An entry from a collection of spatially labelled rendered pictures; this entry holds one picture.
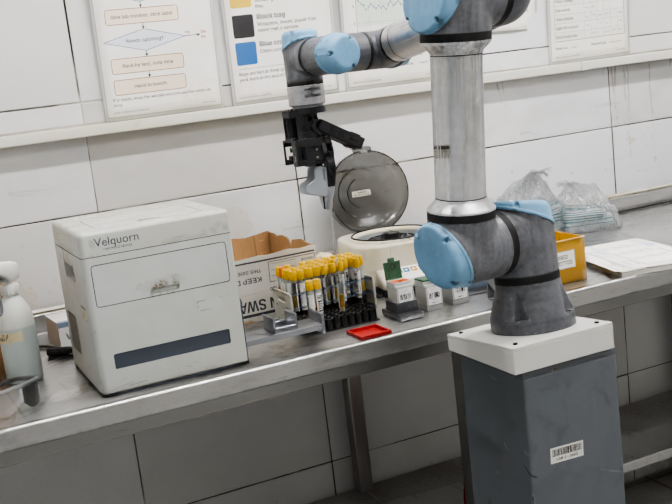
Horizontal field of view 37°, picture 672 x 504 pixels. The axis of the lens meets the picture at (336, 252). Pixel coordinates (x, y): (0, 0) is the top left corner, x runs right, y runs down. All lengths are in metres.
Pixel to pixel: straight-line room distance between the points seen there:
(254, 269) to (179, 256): 0.40
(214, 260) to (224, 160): 0.70
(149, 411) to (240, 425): 0.84
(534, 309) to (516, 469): 0.28
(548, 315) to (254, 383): 0.56
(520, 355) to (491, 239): 0.20
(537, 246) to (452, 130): 0.27
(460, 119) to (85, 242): 0.68
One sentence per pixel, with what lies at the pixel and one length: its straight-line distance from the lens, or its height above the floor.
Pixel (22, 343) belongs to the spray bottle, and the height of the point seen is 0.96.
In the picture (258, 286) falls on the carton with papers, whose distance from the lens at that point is 2.21.
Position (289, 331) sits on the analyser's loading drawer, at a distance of 1.95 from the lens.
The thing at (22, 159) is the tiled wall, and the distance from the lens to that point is 2.41.
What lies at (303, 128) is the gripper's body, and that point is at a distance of 2.03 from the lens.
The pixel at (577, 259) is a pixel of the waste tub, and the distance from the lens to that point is 2.30.
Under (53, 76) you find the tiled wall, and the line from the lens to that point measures 2.43.
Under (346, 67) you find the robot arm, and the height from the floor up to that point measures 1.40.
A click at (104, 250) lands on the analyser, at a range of 1.80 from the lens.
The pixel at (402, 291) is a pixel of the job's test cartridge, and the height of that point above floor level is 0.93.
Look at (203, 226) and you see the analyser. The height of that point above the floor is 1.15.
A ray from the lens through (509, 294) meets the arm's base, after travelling 1.77.
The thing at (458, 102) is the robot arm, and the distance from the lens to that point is 1.62.
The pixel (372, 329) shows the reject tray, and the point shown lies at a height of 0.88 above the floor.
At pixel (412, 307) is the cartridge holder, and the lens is 2.10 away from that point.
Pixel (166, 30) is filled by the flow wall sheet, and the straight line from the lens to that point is 2.48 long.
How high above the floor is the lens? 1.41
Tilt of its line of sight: 10 degrees down
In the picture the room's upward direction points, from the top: 7 degrees counter-clockwise
